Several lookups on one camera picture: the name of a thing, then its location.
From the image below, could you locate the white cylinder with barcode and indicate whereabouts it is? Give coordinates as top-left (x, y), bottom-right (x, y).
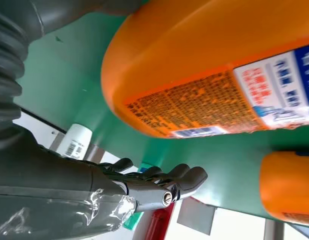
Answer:
top-left (56, 123), bottom-right (93, 162)

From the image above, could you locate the green table mat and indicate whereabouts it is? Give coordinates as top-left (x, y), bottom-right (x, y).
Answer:
top-left (14, 0), bottom-right (309, 229)

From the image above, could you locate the grey metal plate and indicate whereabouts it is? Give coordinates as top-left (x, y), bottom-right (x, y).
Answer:
top-left (176, 197), bottom-right (217, 237)

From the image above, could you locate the grey metal pillar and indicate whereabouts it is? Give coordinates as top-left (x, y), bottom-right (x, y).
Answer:
top-left (264, 219), bottom-right (285, 240)

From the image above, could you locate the red post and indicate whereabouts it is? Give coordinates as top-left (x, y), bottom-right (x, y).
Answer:
top-left (144, 202), bottom-right (176, 240)

